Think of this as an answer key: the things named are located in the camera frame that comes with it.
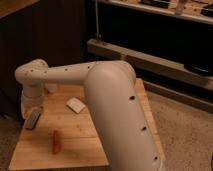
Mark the orange carrot toy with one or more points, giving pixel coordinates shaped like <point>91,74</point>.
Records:
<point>56,144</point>

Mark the background shelf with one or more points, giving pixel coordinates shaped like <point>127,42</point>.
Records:
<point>181,9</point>

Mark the vertical metal pole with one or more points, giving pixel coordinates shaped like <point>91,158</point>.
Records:
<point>98,35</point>

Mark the white flat sponge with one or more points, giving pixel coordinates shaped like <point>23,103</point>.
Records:
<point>75,104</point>

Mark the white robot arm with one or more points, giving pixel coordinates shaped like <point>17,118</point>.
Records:
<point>115,108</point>

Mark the wooden table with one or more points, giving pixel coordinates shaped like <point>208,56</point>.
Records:
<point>81,149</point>

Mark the dark wooden cabinet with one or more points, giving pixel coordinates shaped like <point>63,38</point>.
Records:
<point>53,30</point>

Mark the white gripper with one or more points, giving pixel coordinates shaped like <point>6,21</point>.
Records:
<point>28,103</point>

